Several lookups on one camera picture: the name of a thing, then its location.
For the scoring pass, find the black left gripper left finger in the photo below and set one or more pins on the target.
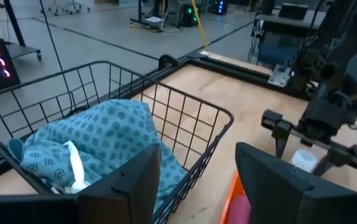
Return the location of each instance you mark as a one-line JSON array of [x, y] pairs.
[[119, 202]]

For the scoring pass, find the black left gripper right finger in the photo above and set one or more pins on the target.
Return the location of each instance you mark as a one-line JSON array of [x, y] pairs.
[[290, 202]]

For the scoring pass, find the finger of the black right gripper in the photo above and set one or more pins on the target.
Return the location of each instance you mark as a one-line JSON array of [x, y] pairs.
[[326, 163], [281, 146]]

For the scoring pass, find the blue patterned hospital gown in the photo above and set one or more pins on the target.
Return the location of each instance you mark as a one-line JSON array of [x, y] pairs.
[[109, 130]]

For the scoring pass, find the small translucent white cup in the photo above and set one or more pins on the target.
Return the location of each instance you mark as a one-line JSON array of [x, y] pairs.
[[304, 160]]

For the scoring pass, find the orange plastic slotted basket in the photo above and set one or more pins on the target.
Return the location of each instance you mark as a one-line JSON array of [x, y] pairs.
[[229, 196]]

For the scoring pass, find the black side table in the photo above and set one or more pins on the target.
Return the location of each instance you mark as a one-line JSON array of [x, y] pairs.
[[290, 21]]

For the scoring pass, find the device with blue lights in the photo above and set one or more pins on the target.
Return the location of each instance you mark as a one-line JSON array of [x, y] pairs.
[[220, 7]]

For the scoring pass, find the computer with green light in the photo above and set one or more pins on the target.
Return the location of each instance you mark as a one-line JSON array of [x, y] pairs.
[[187, 15]]

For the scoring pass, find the black stand with caster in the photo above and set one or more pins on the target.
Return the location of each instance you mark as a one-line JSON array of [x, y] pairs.
[[22, 49]]

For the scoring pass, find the office chair base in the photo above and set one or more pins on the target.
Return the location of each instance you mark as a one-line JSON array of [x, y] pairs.
[[72, 6]]

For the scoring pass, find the silver metal mounting bracket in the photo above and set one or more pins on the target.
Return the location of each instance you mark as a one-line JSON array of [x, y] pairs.
[[279, 77]]

